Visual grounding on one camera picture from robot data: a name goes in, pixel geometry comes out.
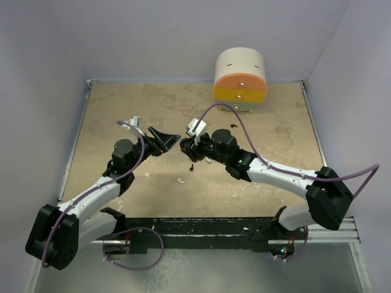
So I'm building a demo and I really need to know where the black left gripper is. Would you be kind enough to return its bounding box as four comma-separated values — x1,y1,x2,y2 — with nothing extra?
127,126,179,172

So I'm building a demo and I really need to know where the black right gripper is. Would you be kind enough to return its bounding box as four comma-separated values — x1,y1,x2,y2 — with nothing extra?
182,132,228,165

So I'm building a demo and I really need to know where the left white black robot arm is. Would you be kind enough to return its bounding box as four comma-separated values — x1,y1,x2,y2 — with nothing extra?
25,126,181,270

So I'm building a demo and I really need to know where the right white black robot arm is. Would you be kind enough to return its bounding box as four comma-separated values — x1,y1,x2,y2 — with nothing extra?
180,129,353,239

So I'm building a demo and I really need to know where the white round drawer cabinet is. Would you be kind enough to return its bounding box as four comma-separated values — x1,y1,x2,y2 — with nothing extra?
213,47,267,112

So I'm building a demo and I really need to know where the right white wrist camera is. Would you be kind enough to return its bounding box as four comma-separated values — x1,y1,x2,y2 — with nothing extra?
186,118,208,145

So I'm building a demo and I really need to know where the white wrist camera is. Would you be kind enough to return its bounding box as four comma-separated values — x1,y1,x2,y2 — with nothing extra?
127,115,142,134
186,118,208,145

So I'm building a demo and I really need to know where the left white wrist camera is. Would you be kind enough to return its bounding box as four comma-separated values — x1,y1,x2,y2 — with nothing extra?
127,115,142,134

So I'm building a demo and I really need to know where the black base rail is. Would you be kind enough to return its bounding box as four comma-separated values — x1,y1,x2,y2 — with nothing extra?
91,206,308,256

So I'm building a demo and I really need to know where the aluminium frame rail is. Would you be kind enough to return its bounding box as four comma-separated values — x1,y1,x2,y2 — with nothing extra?
301,81,363,245

